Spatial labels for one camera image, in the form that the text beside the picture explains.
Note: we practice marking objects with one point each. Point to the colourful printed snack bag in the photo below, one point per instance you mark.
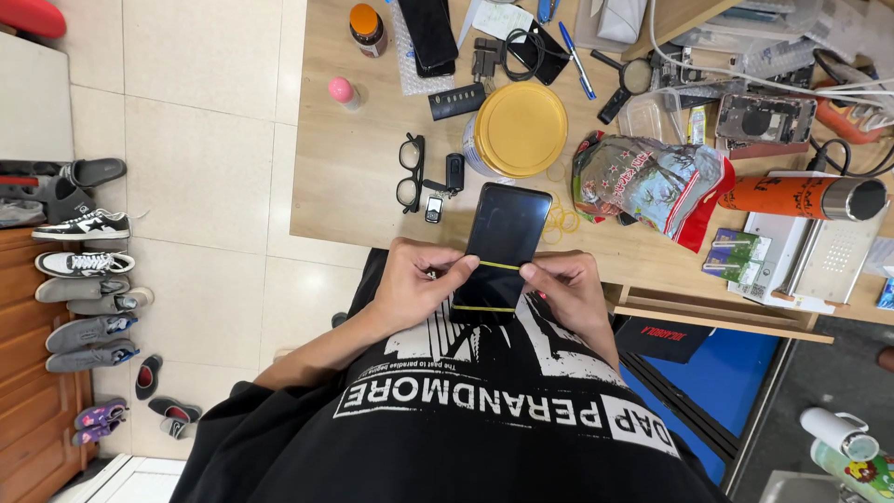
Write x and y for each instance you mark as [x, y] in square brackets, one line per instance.
[649, 181]

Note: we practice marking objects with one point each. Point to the grey sneaker with blue heel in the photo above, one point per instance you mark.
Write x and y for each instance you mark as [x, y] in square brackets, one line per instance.
[91, 332]
[91, 358]

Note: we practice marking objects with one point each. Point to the clear plastic bags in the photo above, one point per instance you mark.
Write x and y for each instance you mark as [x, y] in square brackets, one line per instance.
[831, 28]

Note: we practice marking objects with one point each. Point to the black rectangular usb hub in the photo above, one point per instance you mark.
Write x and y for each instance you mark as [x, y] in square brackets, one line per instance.
[457, 101]

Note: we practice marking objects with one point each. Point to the orange hand tool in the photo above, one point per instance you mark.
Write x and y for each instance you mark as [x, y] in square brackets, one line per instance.
[848, 119]

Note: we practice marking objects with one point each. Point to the grey slide sandal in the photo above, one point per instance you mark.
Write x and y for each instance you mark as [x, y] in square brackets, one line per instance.
[94, 172]

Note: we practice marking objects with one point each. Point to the clear plastic container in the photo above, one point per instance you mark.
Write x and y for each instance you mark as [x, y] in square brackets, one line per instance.
[649, 119]

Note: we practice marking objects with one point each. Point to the black box with red print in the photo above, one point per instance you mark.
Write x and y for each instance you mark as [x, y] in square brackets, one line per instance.
[663, 339]

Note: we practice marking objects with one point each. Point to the brown bottle with orange cap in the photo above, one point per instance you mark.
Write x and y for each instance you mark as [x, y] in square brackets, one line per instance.
[367, 29]

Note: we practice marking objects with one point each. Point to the black car key fob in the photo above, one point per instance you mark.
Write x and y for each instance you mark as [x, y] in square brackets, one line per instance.
[455, 171]

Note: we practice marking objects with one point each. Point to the black-framed eyeglasses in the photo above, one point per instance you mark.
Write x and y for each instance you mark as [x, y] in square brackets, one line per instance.
[410, 150]

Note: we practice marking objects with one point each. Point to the white paper note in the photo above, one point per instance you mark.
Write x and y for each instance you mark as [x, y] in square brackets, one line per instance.
[501, 19]

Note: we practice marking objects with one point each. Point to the pile of yellow rubber bands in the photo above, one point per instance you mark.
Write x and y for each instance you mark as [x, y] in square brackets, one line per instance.
[562, 222]

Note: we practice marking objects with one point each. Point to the person's black printed t-shirt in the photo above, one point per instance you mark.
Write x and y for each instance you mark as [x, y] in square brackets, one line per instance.
[447, 433]

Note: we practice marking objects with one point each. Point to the person's right hand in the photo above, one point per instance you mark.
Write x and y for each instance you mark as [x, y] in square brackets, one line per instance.
[574, 293]

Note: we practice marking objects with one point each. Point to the yellow rubber band on phone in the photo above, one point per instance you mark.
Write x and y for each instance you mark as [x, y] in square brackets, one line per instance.
[500, 265]
[483, 308]

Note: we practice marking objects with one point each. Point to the blue floor mat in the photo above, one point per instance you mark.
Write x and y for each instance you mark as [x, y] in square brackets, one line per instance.
[719, 381]

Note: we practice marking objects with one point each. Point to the green packet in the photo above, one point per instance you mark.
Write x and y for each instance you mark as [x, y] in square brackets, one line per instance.
[740, 244]
[730, 269]

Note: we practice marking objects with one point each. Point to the black smartphone with rubber bands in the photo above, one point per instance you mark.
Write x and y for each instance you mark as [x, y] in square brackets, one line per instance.
[506, 227]

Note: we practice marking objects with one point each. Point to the green cartoon water bottle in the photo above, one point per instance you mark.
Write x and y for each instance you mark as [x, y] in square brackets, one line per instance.
[859, 475]

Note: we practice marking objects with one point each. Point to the wooden desk drawer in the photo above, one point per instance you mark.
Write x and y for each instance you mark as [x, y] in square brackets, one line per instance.
[712, 311]

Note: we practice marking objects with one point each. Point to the heap of phone parts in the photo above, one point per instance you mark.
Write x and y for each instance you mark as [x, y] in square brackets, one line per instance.
[698, 73]

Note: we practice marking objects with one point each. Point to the small bottle with pink cap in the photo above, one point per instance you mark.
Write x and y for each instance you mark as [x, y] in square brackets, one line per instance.
[342, 91]

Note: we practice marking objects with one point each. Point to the steel sink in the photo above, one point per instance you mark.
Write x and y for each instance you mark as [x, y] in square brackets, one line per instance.
[803, 487]

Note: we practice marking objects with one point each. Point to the blue pen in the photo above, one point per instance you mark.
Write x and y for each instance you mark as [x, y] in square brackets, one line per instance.
[577, 61]

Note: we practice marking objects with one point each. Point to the white pouch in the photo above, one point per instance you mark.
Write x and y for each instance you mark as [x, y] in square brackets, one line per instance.
[621, 19]

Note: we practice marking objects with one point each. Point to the white screen separator machine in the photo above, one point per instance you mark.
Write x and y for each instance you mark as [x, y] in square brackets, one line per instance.
[831, 262]

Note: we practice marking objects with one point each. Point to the round tin with yellow lid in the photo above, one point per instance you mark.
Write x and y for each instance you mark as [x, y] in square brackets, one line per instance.
[520, 129]

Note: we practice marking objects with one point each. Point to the red cushion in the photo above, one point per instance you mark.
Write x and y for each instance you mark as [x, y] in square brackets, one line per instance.
[29, 15]

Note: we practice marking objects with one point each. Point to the single loose yellow rubber band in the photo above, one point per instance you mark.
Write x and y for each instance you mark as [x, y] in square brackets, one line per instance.
[547, 171]

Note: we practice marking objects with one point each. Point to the stack of black smartphones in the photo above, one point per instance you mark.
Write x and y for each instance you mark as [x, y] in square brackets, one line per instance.
[427, 31]

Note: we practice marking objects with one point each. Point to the orange steel thermos flask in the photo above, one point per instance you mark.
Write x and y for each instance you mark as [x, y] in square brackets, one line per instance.
[789, 197]

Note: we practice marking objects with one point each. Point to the wooden desk shelf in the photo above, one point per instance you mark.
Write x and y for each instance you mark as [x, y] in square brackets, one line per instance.
[674, 24]

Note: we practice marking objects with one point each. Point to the black charger adapter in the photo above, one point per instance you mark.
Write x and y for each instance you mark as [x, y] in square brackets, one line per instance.
[486, 59]

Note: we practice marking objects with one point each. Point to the black white star sneaker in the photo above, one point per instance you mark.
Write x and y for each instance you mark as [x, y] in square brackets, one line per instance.
[84, 226]

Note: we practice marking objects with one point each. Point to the black red slipper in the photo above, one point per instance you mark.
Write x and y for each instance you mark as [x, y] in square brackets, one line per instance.
[174, 409]
[148, 377]

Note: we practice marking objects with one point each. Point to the plain grey sneaker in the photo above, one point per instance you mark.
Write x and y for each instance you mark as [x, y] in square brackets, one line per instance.
[80, 288]
[112, 302]

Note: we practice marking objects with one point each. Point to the purple sandal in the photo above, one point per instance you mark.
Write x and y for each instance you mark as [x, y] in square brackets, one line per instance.
[101, 412]
[96, 433]

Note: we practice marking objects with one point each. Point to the clear bubble wrap sheet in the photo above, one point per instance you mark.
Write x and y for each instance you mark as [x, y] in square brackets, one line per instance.
[412, 82]

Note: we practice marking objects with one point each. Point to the white water bottle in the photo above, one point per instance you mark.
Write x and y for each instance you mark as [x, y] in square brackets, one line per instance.
[835, 432]

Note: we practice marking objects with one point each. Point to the person's left hand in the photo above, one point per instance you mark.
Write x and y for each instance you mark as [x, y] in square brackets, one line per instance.
[412, 286]

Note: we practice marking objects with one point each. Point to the black slide sandal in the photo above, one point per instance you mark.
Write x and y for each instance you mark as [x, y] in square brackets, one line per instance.
[70, 201]

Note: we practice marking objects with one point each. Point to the black magnifying glass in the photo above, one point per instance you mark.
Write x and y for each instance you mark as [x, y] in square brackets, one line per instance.
[635, 77]

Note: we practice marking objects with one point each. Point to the small silver key fob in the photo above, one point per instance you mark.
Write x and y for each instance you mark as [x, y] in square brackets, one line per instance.
[434, 209]

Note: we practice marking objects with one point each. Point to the black white laced sneaker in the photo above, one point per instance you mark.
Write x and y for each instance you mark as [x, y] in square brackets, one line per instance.
[84, 263]

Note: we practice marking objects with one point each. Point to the opened phone back housing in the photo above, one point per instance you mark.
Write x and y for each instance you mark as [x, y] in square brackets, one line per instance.
[765, 119]

